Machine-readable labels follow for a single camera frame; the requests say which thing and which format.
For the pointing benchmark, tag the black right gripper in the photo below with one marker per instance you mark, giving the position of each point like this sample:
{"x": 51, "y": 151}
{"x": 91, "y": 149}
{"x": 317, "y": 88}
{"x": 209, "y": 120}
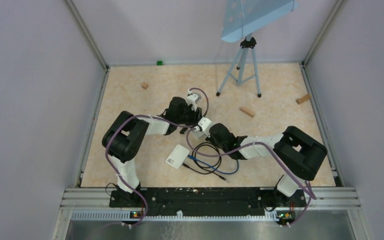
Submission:
{"x": 210, "y": 139}

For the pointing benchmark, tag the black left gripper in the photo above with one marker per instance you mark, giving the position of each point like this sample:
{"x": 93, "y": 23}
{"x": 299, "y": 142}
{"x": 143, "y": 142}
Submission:
{"x": 196, "y": 117}

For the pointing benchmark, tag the white TP-Link switch box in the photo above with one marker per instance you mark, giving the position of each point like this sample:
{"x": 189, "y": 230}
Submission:
{"x": 177, "y": 157}

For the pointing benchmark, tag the long white network switch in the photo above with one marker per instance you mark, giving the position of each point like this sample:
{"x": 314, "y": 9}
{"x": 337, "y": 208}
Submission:
{"x": 197, "y": 134}

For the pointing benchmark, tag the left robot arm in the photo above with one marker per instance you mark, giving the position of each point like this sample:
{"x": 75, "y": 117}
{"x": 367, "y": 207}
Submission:
{"x": 123, "y": 139}

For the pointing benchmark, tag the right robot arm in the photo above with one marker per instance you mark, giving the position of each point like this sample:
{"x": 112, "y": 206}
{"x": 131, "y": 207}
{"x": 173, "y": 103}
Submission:
{"x": 298, "y": 154}

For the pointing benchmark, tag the flat wooden plank block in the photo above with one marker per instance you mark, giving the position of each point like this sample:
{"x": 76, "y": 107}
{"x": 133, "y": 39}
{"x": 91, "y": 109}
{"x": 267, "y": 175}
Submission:
{"x": 247, "y": 111}

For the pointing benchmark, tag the curved wooden block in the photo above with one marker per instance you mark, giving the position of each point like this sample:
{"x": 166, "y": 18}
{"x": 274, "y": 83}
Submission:
{"x": 303, "y": 99}

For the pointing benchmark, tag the light blue tripod stand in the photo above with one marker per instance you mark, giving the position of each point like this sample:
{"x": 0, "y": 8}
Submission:
{"x": 241, "y": 19}

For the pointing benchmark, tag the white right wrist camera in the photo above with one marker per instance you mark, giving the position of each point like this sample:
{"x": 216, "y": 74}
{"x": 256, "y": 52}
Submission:
{"x": 204, "y": 126}

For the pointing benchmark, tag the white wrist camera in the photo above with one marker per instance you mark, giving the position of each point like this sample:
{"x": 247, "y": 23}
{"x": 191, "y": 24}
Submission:
{"x": 204, "y": 126}
{"x": 192, "y": 100}

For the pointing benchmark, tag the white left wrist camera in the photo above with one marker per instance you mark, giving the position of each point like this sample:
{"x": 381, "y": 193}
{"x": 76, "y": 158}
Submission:
{"x": 192, "y": 100}

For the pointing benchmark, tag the wooden cube near switch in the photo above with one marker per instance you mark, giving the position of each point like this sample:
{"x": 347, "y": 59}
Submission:
{"x": 145, "y": 85}

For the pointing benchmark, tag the green block at wall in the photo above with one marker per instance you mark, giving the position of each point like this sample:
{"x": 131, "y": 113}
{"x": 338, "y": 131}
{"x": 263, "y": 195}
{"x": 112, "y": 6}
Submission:
{"x": 159, "y": 63}

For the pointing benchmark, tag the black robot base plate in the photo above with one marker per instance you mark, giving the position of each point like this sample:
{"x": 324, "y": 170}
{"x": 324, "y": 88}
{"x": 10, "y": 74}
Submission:
{"x": 207, "y": 201}

